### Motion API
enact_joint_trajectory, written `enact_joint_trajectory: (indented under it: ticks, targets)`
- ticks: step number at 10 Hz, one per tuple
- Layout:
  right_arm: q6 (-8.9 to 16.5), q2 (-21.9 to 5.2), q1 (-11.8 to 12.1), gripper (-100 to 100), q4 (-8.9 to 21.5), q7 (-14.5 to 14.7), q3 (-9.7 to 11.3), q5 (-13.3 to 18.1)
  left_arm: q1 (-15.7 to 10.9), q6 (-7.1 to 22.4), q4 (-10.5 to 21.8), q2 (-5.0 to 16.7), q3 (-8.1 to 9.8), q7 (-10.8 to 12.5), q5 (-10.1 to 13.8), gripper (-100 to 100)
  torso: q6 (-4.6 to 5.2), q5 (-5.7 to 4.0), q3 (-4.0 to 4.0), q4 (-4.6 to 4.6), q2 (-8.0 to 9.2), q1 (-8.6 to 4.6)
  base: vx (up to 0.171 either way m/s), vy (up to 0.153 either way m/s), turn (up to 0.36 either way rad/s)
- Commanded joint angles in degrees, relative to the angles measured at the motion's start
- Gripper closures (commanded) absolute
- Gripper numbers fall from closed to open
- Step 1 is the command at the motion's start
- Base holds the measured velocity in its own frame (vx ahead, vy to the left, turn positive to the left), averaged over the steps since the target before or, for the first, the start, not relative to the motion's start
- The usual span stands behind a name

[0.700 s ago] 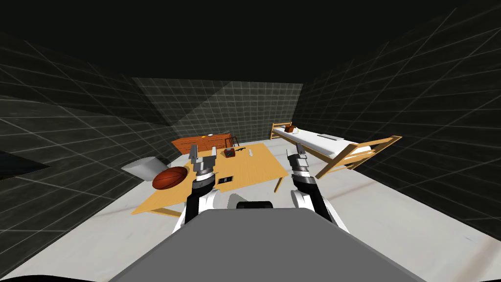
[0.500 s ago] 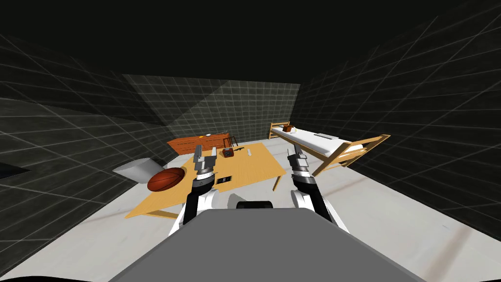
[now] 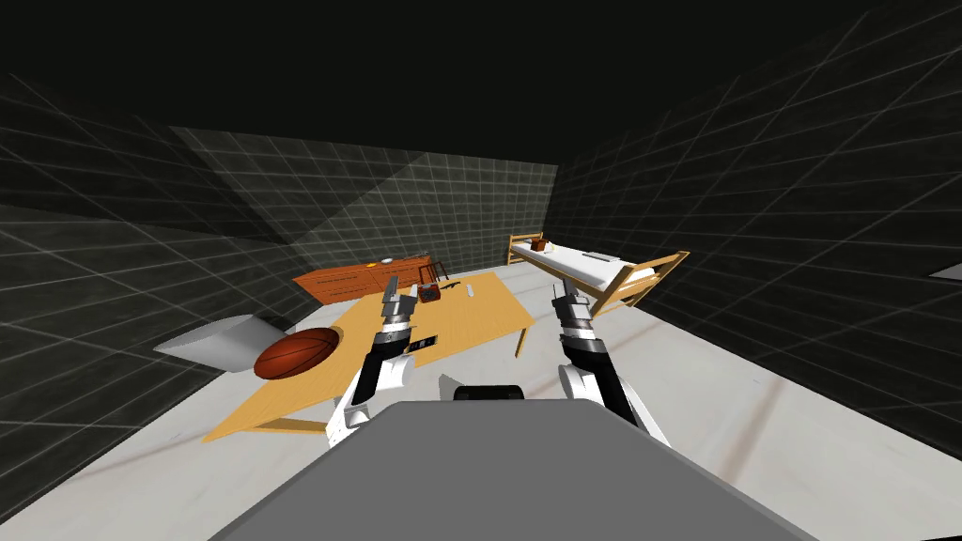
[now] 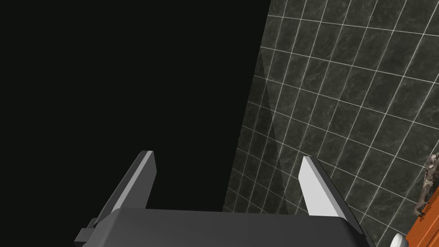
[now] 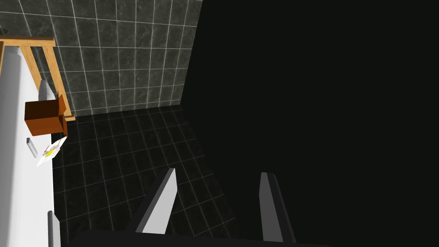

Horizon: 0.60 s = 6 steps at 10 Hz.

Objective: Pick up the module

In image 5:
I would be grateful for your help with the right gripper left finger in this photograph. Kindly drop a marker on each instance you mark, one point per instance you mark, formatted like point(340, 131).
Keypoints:
point(159, 209)

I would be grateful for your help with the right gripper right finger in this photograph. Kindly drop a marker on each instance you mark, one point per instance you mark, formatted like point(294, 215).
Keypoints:
point(271, 212)

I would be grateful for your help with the white book with yellow print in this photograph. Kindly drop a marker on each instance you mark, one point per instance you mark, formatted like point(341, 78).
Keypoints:
point(50, 152)

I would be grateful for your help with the white table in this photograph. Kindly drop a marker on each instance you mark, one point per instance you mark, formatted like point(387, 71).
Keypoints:
point(24, 192)

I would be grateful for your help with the small grey bar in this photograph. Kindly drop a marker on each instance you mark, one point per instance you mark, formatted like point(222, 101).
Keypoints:
point(32, 148)

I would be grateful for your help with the brown box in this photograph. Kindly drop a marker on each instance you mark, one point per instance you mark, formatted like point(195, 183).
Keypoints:
point(44, 116)

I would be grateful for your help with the grey pointed object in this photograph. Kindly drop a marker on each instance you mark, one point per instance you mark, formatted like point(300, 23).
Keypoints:
point(45, 92)

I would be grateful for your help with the wooden frame table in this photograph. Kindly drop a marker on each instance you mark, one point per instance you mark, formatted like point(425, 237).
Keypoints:
point(51, 65)

